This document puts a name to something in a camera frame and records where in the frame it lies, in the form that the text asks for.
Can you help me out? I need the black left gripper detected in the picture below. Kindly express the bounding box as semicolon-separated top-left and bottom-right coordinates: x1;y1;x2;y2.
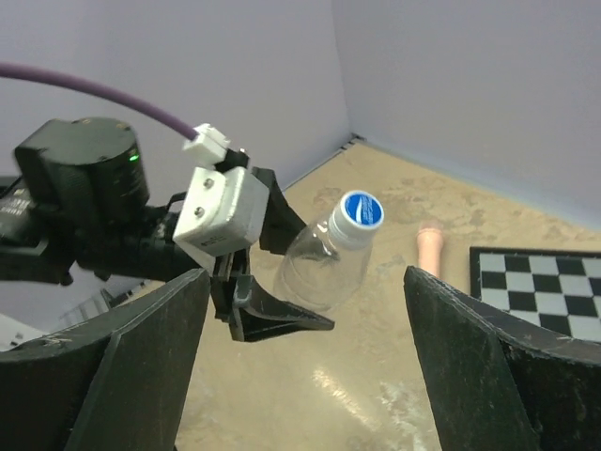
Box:
210;167;334;342

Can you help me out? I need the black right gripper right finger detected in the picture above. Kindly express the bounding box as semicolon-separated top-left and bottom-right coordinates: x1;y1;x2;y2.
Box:
404;266;600;450

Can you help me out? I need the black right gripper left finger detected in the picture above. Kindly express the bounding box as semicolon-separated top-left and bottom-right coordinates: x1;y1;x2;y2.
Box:
1;270;209;450

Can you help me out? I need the clear plastic bottle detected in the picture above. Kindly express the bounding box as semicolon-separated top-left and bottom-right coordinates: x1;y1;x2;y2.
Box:
272;215;373;314

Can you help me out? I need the blue white bottle cap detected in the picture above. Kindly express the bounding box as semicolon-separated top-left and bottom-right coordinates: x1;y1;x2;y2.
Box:
328;190;385;248

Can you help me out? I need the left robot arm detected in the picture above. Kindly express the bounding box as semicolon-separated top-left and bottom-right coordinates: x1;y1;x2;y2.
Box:
1;117;334;342

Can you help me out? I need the black white checkerboard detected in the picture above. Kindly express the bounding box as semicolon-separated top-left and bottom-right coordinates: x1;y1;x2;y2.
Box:
470;246;600;343

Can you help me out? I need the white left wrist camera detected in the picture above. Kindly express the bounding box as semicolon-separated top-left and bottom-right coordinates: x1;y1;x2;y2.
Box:
173;123;270;263

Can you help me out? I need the pink cylindrical handle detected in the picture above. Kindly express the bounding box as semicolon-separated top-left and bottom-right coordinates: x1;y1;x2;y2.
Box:
416;222;444;278

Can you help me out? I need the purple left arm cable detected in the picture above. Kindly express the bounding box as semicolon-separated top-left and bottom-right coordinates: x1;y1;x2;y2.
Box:
0;62;198;142

